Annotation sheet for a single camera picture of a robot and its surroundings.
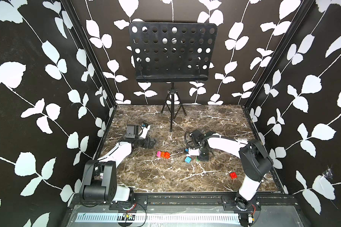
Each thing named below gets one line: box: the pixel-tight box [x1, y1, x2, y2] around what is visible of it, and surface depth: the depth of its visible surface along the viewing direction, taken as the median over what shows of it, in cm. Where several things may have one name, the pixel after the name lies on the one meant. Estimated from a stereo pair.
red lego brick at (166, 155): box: [163, 151, 171, 159], surface depth 92 cm
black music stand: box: [128, 22, 218, 132], surface depth 65 cm
